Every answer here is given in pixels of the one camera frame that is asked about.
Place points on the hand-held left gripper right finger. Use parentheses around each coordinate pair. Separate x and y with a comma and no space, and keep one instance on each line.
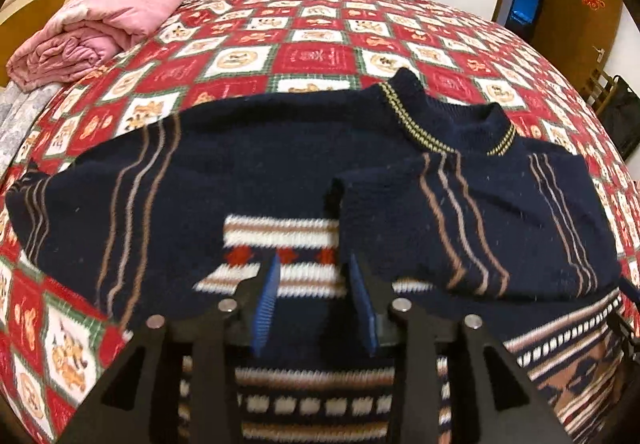
(362,311)

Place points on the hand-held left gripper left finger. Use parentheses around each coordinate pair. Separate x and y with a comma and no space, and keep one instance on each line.
(265,306)

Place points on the navy patterned knit sweater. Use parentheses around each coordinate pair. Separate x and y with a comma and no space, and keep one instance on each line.
(225,173)

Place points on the red printed patchwork bedspread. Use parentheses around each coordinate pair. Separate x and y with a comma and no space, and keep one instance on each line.
(310,53)

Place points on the grey blanket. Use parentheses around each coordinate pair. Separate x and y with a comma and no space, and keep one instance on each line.
(20,118)

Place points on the black bag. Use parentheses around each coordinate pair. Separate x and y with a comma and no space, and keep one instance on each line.
(622,118)

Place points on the wooden chair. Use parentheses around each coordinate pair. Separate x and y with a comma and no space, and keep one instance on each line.
(596,86)

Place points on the folded pink quilt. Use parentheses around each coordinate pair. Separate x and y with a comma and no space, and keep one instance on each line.
(100,23)

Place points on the brown wooden door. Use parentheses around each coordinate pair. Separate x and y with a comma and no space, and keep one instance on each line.
(565,23)

